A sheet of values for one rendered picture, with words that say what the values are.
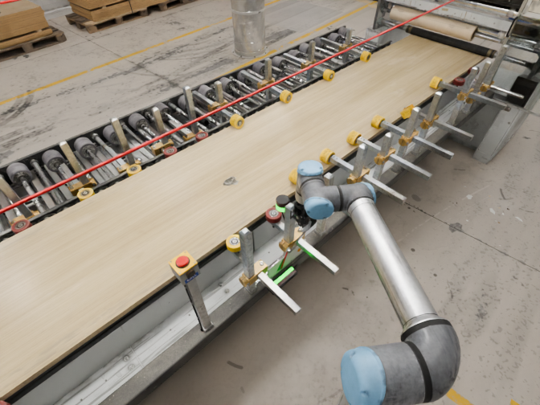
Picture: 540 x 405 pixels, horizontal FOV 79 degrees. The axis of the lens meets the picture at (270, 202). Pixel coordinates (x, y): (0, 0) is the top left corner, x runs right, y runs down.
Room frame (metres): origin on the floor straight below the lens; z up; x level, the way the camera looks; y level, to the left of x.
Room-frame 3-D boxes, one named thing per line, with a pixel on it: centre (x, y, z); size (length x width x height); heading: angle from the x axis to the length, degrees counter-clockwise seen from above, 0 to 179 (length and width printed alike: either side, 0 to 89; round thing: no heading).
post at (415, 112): (1.61, -0.83, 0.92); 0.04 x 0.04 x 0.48; 42
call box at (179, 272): (0.59, 0.29, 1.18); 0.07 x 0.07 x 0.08; 42
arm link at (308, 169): (0.87, -0.14, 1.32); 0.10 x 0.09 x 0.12; 7
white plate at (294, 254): (0.89, -0.08, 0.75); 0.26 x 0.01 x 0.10; 132
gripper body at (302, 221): (0.87, -0.14, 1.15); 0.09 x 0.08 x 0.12; 133
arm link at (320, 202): (0.76, -0.17, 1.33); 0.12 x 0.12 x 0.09; 7
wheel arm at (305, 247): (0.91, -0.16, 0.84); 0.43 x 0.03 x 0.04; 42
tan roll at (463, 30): (3.09, -1.65, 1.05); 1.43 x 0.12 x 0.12; 42
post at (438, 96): (1.77, -1.01, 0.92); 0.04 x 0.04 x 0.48; 42
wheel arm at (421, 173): (1.45, -0.68, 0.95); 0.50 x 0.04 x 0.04; 42
